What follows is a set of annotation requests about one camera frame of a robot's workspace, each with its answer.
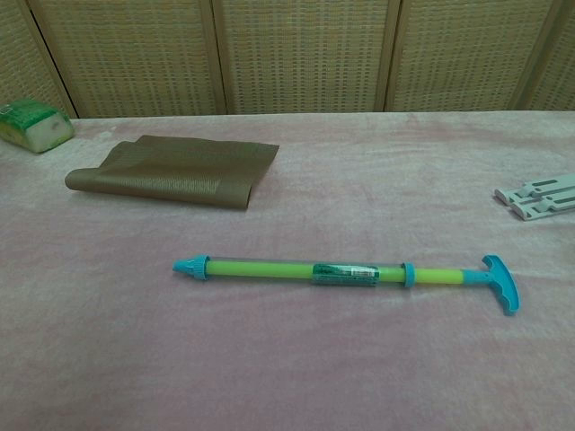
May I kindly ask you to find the clear tube with green rod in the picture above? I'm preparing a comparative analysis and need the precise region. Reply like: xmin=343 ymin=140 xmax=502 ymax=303
xmin=172 ymin=253 xmax=417 ymax=290

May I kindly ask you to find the brown woven placemat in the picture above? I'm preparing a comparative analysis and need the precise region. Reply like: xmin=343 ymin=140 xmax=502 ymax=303
xmin=65 ymin=134 xmax=280 ymax=212

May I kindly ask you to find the pink plush tablecloth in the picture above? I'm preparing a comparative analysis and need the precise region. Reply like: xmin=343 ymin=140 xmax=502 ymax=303
xmin=0 ymin=107 xmax=575 ymax=431

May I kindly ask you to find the woven bamboo folding screen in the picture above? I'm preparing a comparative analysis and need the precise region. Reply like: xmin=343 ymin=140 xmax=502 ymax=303
xmin=0 ymin=0 xmax=575 ymax=120

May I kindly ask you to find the grey plastic folding stand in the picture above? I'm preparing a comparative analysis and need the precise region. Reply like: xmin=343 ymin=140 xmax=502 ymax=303
xmin=493 ymin=172 xmax=575 ymax=223

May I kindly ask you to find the green white tissue pack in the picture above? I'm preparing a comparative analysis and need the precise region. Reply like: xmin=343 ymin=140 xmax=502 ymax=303
xmin=0 ymin=99 xmax=75 ymax=155

